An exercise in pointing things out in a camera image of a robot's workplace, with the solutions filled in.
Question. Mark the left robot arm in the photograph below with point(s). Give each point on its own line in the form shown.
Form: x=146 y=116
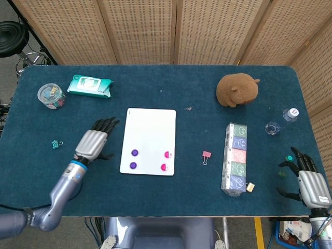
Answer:
x=64 y=186

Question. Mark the teal round magnet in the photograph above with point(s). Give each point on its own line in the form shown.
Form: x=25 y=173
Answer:
x=288 y=157

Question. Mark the clear jar of binder clips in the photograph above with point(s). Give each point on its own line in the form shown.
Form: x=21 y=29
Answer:
x=51 y=95

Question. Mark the blue-grey robot torso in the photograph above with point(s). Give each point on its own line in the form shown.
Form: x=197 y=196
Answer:
x=168 y=233

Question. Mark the blue carpet table cover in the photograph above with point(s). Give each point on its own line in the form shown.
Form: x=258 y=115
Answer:
x=166 y=77

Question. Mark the brown capybara plush toy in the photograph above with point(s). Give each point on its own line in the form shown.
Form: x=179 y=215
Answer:
x=237 y=89

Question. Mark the beige binder clip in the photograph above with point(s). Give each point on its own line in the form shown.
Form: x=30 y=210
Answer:
x=250 y=186

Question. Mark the teal binder clip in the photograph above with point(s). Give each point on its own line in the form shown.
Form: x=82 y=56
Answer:
x=55 y=144

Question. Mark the pink binder clip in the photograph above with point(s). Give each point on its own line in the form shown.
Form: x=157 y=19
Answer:
x=206 y=154

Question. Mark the blue crate with packaging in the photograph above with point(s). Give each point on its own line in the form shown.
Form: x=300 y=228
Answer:
x=293 y=229

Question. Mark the black round stool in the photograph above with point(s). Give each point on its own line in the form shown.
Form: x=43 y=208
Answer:
x=10 y=36

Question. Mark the green wet wipes pack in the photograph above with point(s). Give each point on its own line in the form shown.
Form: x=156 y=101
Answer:
x=89 y=86

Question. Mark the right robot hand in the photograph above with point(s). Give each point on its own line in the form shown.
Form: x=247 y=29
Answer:
x=313 y=189

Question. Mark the multicolour tissue packs bundle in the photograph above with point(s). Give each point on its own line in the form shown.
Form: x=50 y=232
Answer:
x=234 y=158

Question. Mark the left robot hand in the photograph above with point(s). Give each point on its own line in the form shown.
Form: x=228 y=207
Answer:
x=90 y=145

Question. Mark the red round magnet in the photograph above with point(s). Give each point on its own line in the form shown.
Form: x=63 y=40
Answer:
x=164 y=167
x=168 y=154

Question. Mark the clear plastic water bottle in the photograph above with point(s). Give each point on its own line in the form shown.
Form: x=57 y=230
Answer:
x=293 y=113

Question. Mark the white magnetic board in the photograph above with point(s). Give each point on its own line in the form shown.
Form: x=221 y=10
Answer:
x=147 y=129

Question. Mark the purple round magnet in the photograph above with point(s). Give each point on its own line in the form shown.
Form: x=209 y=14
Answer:
x=133 y=165
x=134 y=152

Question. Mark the dark green round magnet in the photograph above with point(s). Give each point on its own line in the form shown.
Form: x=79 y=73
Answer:
x=281 y=174

